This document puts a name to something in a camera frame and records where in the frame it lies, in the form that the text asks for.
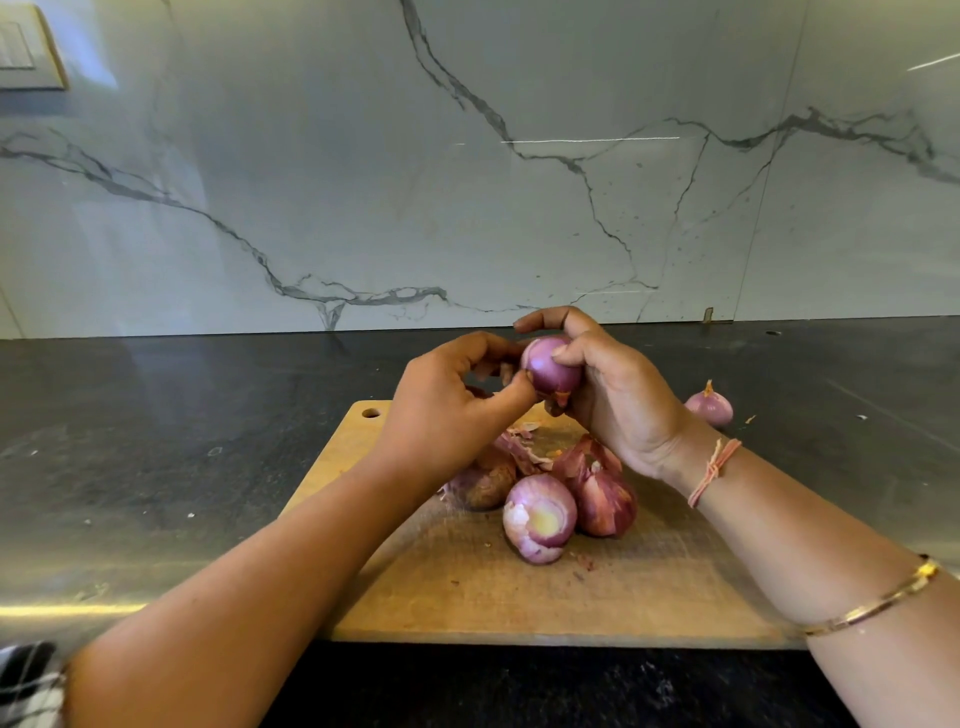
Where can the white wall switch plate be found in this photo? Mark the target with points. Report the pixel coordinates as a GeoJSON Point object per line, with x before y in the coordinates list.
{"type": "Point", "coordinates": [27, 45]}

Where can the person's right hand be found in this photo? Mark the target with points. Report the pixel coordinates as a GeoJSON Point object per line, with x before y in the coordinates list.
{"type": "Point", "coordinates": [630, 398]}

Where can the black white plaid sleeve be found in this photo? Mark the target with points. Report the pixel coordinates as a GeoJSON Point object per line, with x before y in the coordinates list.
{"type": "Point", "coordinates": [27, 693]}

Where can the wooden cutting board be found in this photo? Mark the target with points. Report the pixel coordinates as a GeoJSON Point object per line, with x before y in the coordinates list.
{"type": "Point", "coordinates": [435, 593]}

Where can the small red onion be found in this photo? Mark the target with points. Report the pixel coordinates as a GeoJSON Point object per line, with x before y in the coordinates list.
{"type": "Point", "coordinates": [710, 405]}

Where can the person's left hand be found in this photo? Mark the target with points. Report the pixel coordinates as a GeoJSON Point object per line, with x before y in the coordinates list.
{"type": "Point", "coordinates": [435, 413]}

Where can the brownish red onion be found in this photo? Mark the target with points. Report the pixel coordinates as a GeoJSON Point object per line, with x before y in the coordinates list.
{"type": "Point", "coordinates": [483, 480]}

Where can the person's left forearm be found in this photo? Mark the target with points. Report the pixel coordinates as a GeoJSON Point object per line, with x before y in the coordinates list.
{"type": "Point", "coordinates": [225, 623]}

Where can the gold bangle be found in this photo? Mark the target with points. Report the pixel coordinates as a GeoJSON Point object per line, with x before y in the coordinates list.
{"type": "Point", "coordinates": [873, 600]}

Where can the pile of onion peels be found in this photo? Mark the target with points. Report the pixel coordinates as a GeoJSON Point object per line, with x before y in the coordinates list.
{"type": "Point", "coordinates": [548, 447]}

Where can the person's right forearm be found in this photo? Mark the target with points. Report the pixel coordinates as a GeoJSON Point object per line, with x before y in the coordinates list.
{"type": "Point", "coordinates": [833, 585]}

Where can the red onion with pale patch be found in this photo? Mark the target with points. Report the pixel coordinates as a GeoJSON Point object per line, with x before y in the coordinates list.
{"type": "Point", "coordinates": [539, 518]}

